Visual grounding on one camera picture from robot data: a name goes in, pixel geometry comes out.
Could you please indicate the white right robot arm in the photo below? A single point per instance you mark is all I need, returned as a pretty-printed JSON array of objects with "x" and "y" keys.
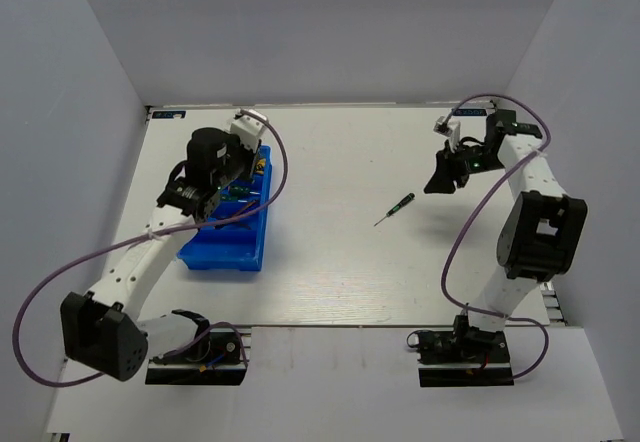
[{"x": 541, "y": 233}]

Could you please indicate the black table label left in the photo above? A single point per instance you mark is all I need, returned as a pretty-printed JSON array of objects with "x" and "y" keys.
[{"x": 168, "y": 114}]

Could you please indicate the green stubby flathead screwdriver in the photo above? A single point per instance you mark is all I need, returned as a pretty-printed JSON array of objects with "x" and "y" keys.
[{"x": 242, "y": 192}]

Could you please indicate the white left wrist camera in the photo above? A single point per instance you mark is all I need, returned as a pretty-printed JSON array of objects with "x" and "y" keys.
[{"x": 249, "y": 125}]

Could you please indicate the black table label right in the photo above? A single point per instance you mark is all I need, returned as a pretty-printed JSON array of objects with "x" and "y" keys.
[{"x": 470, "y": 112}]

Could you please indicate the brown hex key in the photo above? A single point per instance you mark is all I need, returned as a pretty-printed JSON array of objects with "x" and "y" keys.
[{"x": 249, "y": 205}]

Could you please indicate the slim black-green precision screwdriver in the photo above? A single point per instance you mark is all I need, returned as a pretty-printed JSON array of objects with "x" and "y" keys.
[{"x": 397, "y": 207}]

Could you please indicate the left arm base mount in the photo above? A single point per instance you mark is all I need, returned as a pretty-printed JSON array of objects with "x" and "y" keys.
[{"x": 221, "y": 359}]

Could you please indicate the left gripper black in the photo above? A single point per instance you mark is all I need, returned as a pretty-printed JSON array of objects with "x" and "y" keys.
[{"x": 233, "y": 142}]

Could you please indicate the blue compartment bin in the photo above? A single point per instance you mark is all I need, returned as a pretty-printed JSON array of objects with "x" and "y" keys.
[{"x": 238, "y": 245}]

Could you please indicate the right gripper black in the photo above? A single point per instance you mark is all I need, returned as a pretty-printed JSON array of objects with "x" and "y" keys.
[{"x": 442, "y": 179}]

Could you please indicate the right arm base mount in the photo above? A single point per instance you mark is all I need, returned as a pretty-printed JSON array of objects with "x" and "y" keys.
[{"x": 444, "y": 364}]

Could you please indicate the black table label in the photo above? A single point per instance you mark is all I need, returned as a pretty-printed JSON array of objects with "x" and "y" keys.
[
  {"x": 168, "y": 114},
  {"x": 470, "y": 112}
]

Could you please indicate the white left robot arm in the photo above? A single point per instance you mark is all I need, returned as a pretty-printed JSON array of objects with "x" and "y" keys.
[{"x": 102, "y": 328}]

